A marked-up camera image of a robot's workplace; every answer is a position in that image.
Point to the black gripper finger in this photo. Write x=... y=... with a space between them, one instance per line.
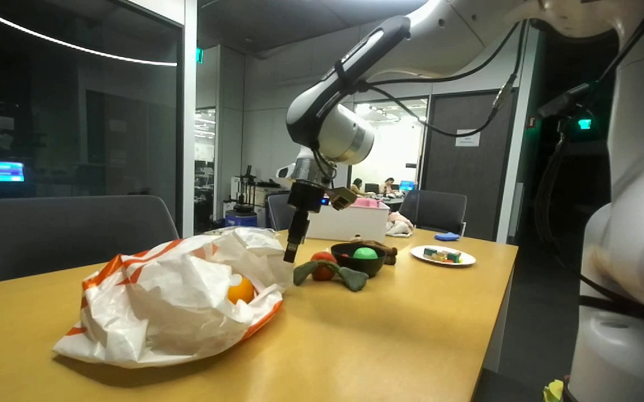
x=294 y=236

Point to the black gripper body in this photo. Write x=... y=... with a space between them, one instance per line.
x=304 y=195

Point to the orange fruit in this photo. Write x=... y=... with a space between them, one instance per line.
x=239 y=291

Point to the white orange plastic bag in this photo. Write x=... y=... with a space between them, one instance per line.
x=172 y=298

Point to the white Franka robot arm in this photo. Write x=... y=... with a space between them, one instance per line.
x=340 y=135

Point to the blue container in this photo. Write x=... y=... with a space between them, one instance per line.
x=242 y=220

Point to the black bowl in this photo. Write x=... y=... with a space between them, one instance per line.
x=355 y=265

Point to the dark office chair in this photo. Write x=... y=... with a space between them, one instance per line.
x=277 y=209
x=435 y=209

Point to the red toy tomato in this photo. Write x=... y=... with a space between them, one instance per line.
x=322 y=269

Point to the white box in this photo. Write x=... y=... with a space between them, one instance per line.
x=346 y=224

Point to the pink item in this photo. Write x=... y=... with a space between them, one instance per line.
x=367 y=201

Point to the green ball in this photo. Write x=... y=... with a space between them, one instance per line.
x=364 y=253

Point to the blue lid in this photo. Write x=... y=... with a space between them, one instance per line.
x=447 y=234

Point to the green food on plate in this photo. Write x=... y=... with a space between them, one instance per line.
x=441 y=254

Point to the white plate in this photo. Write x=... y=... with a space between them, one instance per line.
x=443 y=259

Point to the dark door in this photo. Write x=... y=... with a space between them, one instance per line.
x=469 y=179

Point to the white paper sign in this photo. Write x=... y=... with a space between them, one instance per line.
x=467 y=138

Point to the wide grey office chair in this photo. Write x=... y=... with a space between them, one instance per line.
x=55 y=234

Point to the green exit sign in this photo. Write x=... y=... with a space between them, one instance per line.
x=585 y=123

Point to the blue lit monitor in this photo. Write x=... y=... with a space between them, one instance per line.
x=1 y=170

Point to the yellow green tag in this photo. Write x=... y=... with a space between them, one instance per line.
x=553 y=388

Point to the olive wrist camera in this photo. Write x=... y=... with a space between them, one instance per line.
x=340 y=196

